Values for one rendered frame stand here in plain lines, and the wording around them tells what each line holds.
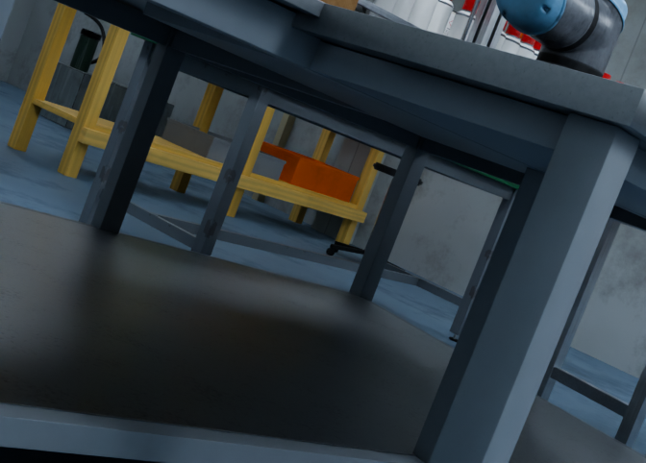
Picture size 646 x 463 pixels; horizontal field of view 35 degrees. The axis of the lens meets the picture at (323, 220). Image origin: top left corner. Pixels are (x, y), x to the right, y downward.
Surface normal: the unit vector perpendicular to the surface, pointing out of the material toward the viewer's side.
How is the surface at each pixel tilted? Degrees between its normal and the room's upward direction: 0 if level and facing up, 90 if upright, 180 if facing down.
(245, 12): 90
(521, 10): 97
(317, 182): 90
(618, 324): 90
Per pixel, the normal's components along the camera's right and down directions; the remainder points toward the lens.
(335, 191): 0.71, 0.33
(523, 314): -0.61, -0.18
